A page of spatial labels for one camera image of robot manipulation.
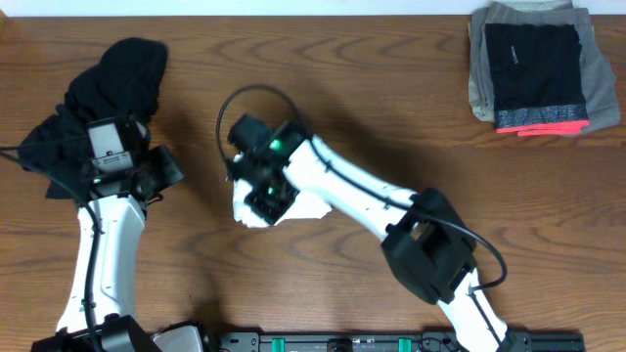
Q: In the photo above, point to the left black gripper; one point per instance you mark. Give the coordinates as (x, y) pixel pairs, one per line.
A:
(171, 174)

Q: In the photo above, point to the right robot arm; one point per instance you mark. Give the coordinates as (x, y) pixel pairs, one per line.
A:
(288, 174)

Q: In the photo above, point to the white t-shirt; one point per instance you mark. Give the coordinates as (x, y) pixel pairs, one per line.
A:
(306, 205)

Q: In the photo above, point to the folded black shorts orange hem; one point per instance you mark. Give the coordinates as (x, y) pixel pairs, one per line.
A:
(536, 78)

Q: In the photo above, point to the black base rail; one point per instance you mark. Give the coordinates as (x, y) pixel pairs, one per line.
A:
(434, 341)

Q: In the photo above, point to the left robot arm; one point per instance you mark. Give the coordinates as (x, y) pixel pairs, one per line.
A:
(125, 176)

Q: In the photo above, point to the folded grey garment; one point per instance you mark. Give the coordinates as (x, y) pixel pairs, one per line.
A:
(598, 79)

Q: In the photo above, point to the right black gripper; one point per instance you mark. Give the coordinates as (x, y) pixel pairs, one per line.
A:
(271, 212)

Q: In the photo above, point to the black crumpled garment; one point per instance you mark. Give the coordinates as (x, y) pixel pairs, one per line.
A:
(125, 81)

